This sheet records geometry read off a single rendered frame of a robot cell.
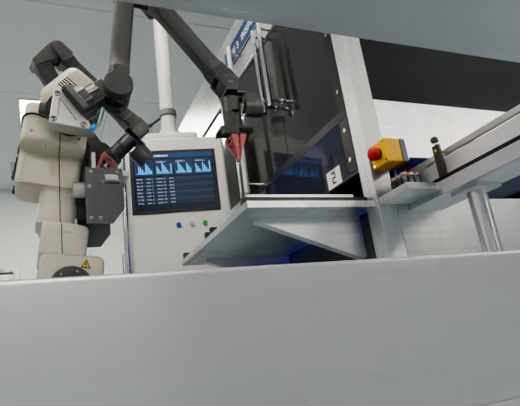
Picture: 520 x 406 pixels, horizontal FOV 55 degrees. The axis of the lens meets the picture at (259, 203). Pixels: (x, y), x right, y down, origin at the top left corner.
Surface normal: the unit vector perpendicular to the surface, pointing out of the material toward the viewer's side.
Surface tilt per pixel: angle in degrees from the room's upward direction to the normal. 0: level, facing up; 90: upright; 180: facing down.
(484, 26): 180
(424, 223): 90
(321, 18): 180
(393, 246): 90
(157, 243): 90
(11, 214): 90
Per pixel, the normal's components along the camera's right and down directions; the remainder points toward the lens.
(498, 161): -0.91, 0.00
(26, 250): 0.38, -0.33
